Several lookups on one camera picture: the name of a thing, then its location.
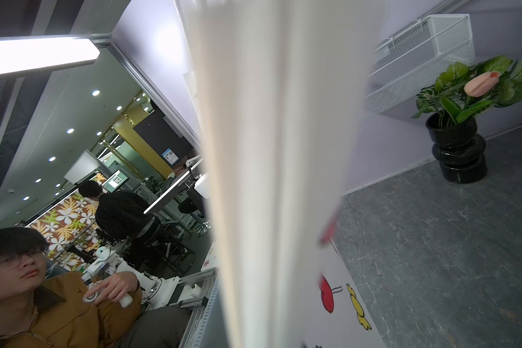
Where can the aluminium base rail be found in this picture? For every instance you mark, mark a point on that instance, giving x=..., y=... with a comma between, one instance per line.
x=200, y=307

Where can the seated man in brown jacket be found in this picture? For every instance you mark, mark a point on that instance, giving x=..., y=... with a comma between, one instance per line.
x=36, y=311

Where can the potted plant with pink flower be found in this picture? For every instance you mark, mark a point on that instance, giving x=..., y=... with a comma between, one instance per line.
x=455, y=100

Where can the standing person in black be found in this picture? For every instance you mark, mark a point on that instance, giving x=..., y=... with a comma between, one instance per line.
x=121, y=215

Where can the white party paper bag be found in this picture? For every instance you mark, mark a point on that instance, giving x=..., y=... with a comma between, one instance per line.
x=280, y=90

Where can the white wire side basket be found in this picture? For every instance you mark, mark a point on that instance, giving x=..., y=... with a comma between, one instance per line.
x=415, y=57

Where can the white teleoperation handle device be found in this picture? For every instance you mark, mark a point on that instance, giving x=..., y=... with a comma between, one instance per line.
x=109, y=277

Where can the ceiling strip light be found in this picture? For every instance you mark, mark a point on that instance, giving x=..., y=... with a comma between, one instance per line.
x=36, y=54

